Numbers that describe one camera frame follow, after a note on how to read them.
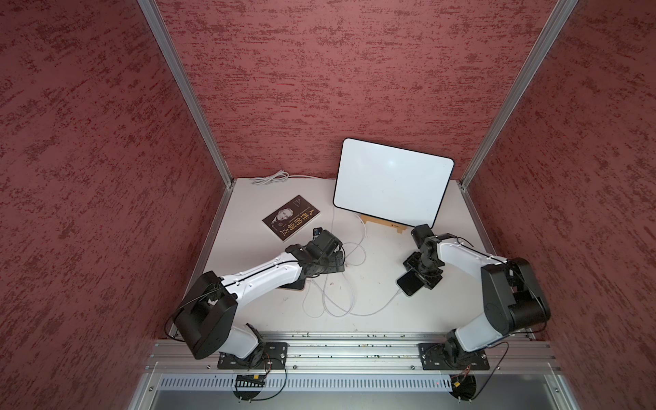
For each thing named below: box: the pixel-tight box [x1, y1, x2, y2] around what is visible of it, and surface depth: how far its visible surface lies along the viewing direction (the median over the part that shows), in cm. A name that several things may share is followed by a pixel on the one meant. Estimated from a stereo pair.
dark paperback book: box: [261, 194, 322, 242], surface depth 108 cm
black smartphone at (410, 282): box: [395, 267, 427, 298], surface depth 89 cm
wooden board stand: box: [360, 214, 408, 235], surface depth 103 cm
